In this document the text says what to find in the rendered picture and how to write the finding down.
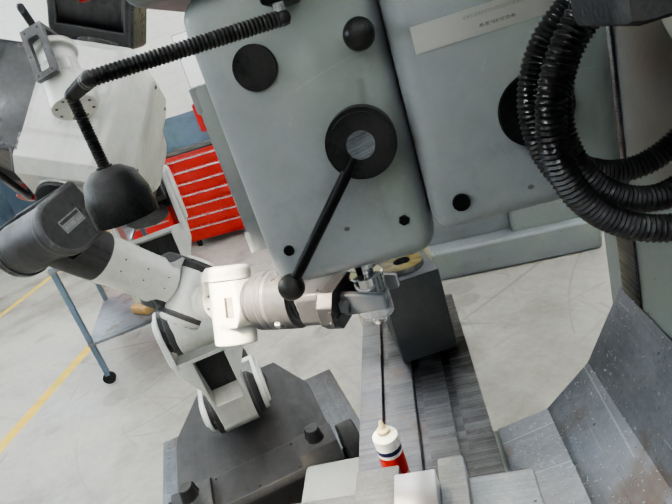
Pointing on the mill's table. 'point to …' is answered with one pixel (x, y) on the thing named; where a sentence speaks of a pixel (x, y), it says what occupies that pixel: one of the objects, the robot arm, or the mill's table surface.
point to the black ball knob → (358, 33)
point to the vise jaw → (376, 485)
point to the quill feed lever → (377, 135)
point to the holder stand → (419, 308)
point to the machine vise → (483, 487)
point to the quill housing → (312, 131)
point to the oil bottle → (389, 447)
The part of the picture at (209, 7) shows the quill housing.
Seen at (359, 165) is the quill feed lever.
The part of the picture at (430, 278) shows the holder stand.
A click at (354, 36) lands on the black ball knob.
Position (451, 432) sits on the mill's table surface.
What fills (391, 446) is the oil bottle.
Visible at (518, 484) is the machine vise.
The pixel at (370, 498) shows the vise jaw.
